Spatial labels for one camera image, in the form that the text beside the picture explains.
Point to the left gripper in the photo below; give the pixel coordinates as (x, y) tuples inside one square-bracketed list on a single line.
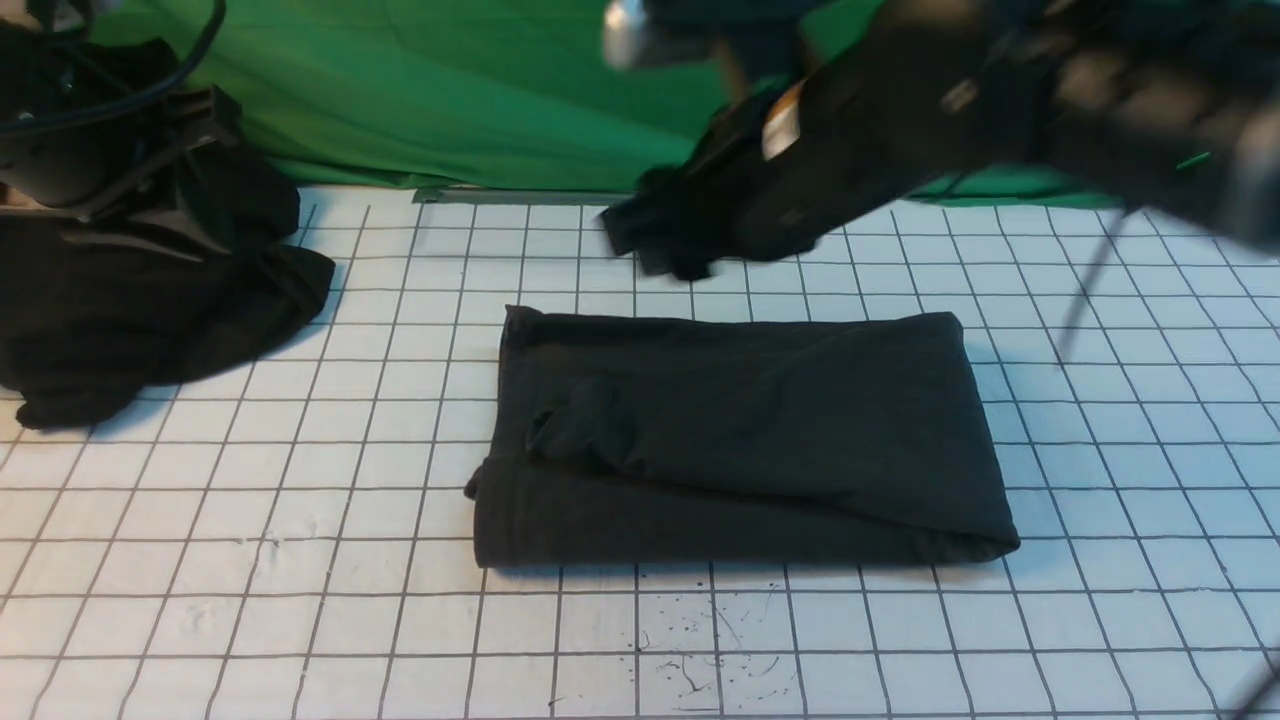
[(131, 182)]

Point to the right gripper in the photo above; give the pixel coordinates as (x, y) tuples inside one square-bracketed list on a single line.
[(767, 180)]

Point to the gray long-sleeve top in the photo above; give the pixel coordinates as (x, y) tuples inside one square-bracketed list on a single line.
[(623, 440)]

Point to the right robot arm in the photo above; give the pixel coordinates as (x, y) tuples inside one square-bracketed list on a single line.
[(1169, 105)]

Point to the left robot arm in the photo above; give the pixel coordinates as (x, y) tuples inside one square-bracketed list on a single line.
[(55, 78)]

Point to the black cloth pile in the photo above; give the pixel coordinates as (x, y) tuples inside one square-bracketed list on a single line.
[(87, 328)]

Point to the green backdrop cloth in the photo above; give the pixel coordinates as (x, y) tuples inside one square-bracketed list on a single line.
[(508, 95)]

